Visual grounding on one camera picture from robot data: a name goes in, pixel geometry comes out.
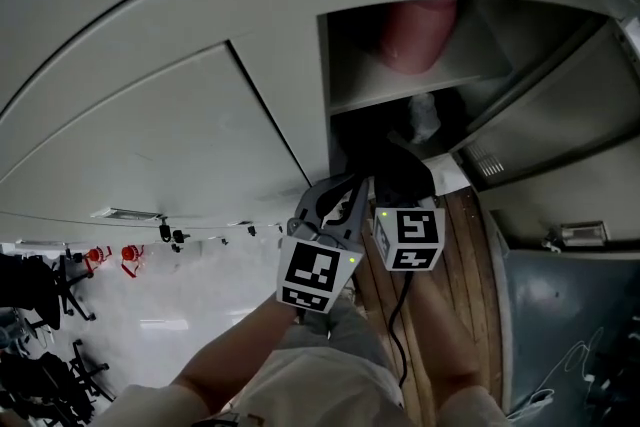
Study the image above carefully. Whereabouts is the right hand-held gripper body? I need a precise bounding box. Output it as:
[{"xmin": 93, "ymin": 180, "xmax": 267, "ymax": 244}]
[{"xmin": 372, "ymin": 207, "xmax": 447, "ymax": 273}]

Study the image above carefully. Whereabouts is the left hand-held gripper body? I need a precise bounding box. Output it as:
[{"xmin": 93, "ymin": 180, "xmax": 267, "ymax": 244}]
[{"xmin": 276, "ymin": 213, "xmax": 364, "ymax": 315}]

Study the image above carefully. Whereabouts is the black umbrella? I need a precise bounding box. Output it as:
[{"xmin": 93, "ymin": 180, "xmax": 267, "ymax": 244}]
[{"xmin": 339, "ymin": 129, "xmax": 435, "ymax": 211}]

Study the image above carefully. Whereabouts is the grey metal locker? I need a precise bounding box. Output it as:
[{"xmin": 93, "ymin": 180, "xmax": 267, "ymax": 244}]
[{"xmin": 0, "ymin": 0, "xmax": 640, "ymax": 266}]

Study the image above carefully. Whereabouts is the person's right forearm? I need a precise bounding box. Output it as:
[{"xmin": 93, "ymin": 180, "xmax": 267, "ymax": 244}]
[{"xmin": 399, "ymin": 270, "xmax": 484, "ymax": 411}]

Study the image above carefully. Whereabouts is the person's left forearm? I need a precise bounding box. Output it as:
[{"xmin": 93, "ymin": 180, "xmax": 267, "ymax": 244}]
[{"xmin": 172, "ymin": 297, "xmax": 301, "ymax": 414}]

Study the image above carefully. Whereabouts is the wooden slat pallet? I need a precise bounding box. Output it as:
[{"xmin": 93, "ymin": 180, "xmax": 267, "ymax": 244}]
[{"xmin": 349, "ymin": 187, "xmax": 504, "ymax": 427}]

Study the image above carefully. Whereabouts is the small white bottle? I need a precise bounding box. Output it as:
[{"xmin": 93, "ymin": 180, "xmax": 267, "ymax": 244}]
[{"xmin": 407, "ymin": 92, "xmax": 442, "ymax": 146}]

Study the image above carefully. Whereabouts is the person's beige clothing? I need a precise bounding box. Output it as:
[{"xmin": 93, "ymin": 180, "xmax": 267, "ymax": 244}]
[{"xmin": 97, "ymin": 299, "xmax": 511, "ymax": 427}]

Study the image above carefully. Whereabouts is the black office chair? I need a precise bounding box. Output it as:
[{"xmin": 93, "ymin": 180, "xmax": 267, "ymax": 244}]
[
  {"xmin": 0, "ymin": 339, "xmax": 116, "ymax": 426},
  {"xmin": 0, "ymin": 252, "xmax": 97, "ymax": 331}
]

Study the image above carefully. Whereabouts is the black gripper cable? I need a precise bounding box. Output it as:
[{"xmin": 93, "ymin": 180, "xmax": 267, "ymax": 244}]
[{"xmin": 388, "ymin": 270, "xmax": 416, "ymax": 389}]

